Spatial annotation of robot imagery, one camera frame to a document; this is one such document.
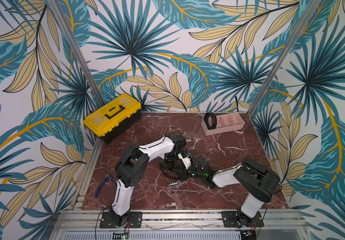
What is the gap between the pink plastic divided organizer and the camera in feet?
3.46

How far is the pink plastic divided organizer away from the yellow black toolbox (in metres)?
0.51

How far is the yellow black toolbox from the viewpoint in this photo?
0.92 metres
